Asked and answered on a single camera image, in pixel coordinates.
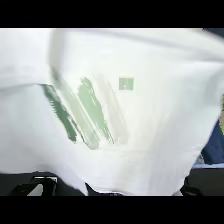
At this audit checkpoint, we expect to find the white T-shirt green print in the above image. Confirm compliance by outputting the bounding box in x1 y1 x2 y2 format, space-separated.
0 27 224 197

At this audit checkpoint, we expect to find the blue garment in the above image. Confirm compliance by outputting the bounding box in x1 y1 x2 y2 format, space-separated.
200 119 224 165

